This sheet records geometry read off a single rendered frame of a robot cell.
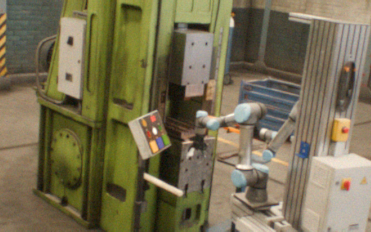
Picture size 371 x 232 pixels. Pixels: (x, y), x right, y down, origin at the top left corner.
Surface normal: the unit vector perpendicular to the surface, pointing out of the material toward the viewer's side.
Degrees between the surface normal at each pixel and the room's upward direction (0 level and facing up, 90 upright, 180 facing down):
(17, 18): 89
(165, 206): 89
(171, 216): 89
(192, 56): 90
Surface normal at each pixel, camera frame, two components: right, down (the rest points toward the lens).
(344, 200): 0.48, 0.26
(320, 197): -0.88, 0.04
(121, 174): -0.72, 0.10
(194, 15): 0.69, 0.25
